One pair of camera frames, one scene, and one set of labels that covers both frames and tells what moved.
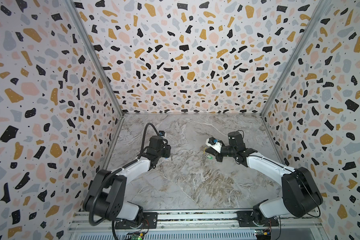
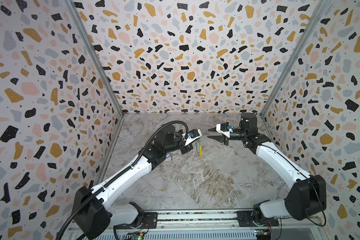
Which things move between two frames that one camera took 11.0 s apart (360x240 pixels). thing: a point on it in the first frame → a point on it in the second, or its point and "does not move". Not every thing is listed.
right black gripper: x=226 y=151 → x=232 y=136
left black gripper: x=167 y=148 → x=188 y=148
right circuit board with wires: x=263 y=234 does not move
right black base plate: x=246 y=219 does not move
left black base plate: x=150 y=221 does not move
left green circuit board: x=138 y=236 does not move
